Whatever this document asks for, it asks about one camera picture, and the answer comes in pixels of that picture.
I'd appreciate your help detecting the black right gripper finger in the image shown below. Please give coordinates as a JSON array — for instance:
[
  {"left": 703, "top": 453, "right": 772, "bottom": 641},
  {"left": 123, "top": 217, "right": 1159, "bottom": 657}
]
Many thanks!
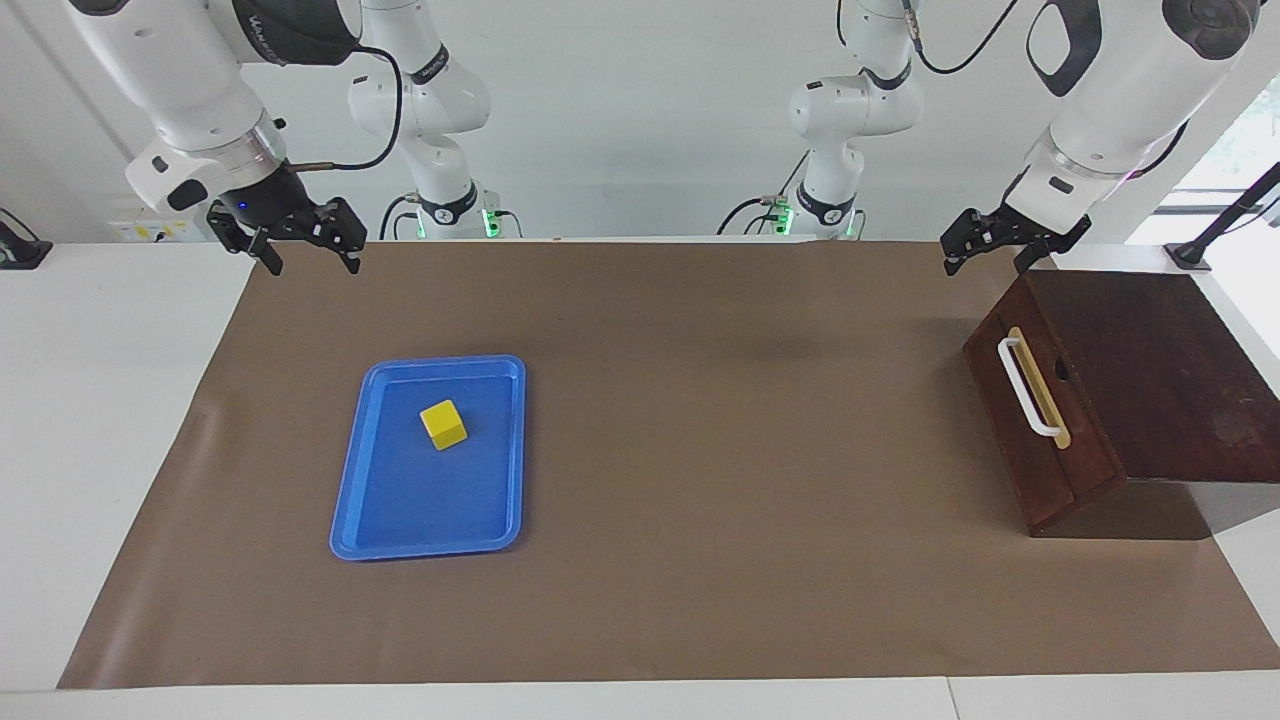
[
  {"left": 305, "top": 197, "right": 368, "bottom": 275},
  {"left": 206, "top": 200, "right": 285, "bottom": 277}
]

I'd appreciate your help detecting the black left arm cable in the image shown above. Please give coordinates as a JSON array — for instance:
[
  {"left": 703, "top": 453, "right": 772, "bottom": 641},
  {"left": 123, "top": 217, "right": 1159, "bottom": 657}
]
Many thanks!
[{"left": 898, "top": 0, "right": 1191, "bottom": 181}]

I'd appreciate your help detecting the dark wooden cabinet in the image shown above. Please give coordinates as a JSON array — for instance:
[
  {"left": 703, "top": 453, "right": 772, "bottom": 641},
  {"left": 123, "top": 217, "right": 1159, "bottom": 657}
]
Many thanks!
[{"left": 963, "top": 268, "right": 1280, "bottom": 541}]

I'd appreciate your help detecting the black camera stand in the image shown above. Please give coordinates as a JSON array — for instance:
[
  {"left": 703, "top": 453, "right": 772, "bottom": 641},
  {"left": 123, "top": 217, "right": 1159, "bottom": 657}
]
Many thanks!
[
  {"left": 0, "top": 208, "right": 53, "bottom": 271},
  {"left": 1165, "top": 162, "right": 1280, "bottom": 273}
]

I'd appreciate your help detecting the window with white frame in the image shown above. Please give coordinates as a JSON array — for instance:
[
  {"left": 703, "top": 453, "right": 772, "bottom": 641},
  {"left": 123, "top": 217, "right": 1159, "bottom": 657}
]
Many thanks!
[{"left": 1170, "top": 80, "right": 1280, "bottom": 246}]

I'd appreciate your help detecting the black base cable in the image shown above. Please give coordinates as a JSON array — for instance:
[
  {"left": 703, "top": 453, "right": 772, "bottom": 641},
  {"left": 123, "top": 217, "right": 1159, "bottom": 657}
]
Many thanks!
[
  {"left": 716, "top": 150, "right": 809, "bottom": 236},
  {"left": 378, "top": 195, "right": 421, "bottom": 241}
]

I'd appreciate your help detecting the brown table mat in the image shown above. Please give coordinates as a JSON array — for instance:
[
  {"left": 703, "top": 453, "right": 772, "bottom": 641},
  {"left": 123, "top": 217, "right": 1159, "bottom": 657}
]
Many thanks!
[{"left": 57, "top": 240, "right": 1280, "bottom": 691}]

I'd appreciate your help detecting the yellow block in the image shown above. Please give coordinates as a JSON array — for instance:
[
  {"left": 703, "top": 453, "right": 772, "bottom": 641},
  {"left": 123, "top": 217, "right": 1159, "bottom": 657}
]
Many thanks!
[{"left": 420, "top": 399, "right": 468, "bottom": 452}]

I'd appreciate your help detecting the white wall power outlet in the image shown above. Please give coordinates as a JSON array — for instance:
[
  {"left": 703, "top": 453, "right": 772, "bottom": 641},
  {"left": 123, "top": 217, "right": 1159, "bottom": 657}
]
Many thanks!
[{"left": 108, "top": 212, "right": 216, "bottom": 244}]

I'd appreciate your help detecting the wooden drawer with white handle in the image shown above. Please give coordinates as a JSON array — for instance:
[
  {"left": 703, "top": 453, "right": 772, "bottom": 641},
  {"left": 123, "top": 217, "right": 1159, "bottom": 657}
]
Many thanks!
[{"left": 985, "top": 272, "right": 1126, "bottom": 511}]

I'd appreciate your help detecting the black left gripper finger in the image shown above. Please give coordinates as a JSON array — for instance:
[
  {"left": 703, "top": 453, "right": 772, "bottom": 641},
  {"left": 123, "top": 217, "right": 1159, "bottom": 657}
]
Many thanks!
[
  {"left": 1013, "top": 215, "right": 1093, "bottom": 274},
  {"left": 940, "top": 207, "right": 1006, "bottom": 277}
]

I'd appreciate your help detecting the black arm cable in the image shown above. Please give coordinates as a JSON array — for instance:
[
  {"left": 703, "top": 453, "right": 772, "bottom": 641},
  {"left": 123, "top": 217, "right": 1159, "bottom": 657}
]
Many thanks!
[
  {"left": 898, "top": 0, "right": 1191, "bottom": 181},
  {"left": 290, "top": 45, "right": 403, "bottom": 171}
]

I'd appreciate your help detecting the blue plastic tray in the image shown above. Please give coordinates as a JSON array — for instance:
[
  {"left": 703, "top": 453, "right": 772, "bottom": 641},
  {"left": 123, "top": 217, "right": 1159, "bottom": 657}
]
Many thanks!
[{"left": 329, "top": 354, "right": 527, "bottom": 562}]

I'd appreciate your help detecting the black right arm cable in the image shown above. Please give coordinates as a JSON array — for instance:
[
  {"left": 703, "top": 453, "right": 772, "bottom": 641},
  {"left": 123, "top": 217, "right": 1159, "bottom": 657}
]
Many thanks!
[{"left": 290, "top": 45, "right": 403, "bottom": 171}]

